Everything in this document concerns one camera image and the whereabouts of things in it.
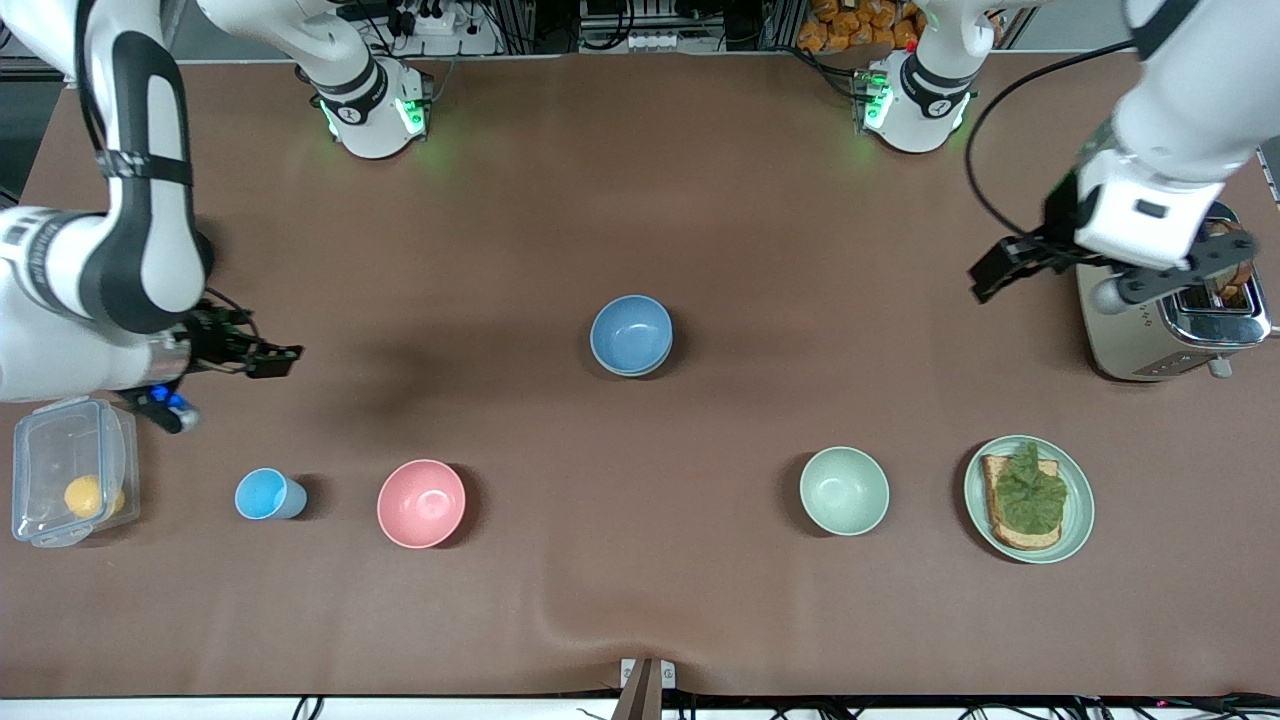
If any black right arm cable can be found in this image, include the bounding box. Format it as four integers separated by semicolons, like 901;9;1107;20
72;0;113;176

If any pink bowl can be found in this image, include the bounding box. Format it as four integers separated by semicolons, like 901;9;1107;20
377;459;467;550

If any brown table cloth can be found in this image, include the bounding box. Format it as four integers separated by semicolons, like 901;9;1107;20
0;50;1280;698

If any blue cup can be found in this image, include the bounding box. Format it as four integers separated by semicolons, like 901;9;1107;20
235;468;308;521

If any clear plastic lidded container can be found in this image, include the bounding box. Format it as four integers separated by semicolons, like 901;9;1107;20
12;396;141;549

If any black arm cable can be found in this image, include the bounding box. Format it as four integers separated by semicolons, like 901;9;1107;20
72;0;113;176
964;40;1136;241

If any bread slice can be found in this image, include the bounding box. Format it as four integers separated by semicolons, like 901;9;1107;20
980;455;1063;551

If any blue bowl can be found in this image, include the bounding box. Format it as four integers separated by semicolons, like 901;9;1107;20
590;294;673;376

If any green bowl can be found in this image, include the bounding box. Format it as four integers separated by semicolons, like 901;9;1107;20
799;446;890;537
596;350;672;379

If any metal clamp bracket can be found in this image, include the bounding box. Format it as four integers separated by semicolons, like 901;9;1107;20
620;657;676;691

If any brown toast slice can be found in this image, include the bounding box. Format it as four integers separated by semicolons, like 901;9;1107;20
1205;220;1257;303

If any white power strip with plugs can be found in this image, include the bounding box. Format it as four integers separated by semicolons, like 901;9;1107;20
385;0;501;56

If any green lettuce leaf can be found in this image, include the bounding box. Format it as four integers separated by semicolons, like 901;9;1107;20
993;441;1069;535

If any brown post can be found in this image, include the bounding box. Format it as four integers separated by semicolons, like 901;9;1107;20
610;658;656;720

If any bag of orange snacks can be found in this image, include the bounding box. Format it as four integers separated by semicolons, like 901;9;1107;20
797;0;926;53

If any yellow lemon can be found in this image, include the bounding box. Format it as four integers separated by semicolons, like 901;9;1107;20
64;474;126;520

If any beige and chrome toaster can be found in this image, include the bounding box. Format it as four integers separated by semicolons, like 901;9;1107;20
1077;200;1273;382

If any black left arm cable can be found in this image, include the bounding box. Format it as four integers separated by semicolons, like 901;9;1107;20
964;40;1136;241

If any green plate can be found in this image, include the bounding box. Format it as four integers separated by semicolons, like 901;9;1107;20
964;435;1096;565

